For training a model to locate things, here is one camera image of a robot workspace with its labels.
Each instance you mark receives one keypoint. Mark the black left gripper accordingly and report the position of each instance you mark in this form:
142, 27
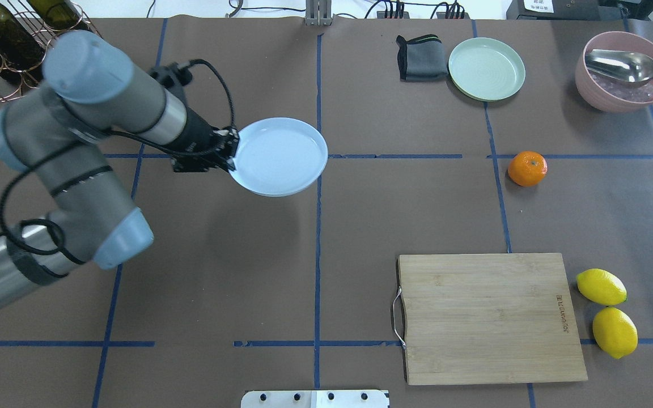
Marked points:
196, 136

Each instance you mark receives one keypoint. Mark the light blue plate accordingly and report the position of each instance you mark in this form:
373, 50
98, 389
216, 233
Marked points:
278, 157

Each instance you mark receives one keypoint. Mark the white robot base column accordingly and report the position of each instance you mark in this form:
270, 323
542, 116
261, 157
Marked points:
317, 398

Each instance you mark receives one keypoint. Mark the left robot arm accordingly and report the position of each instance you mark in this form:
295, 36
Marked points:
67, 207

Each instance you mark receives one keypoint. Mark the light green plate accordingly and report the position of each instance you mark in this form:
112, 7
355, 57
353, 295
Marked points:
486, 69

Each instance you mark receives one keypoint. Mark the dark green wine bottle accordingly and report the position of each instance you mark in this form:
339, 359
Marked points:
19, 49

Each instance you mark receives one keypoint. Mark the dark grey folded cloth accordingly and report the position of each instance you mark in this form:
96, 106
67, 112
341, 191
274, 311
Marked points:
421, 59

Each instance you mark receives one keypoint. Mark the orange mandarin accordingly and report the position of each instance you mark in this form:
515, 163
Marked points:
527, 169

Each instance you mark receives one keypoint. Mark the wooden cutting board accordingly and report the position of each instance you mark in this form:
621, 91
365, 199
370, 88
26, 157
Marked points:
473, 319

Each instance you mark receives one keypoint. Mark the pink bowl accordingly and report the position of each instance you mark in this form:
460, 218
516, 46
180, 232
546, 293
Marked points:
606, 94

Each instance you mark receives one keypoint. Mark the yellow lemon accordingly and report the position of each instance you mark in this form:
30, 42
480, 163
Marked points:
601, 287
615, 332

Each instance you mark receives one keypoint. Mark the metal scoop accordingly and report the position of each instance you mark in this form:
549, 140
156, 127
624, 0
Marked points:
630, 67

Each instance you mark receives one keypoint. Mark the aluminium frame post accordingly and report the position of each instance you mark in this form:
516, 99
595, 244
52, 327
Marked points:
318, 13

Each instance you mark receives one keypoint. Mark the copper wire bottle rack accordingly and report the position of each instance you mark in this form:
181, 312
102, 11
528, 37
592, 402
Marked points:
28, 29

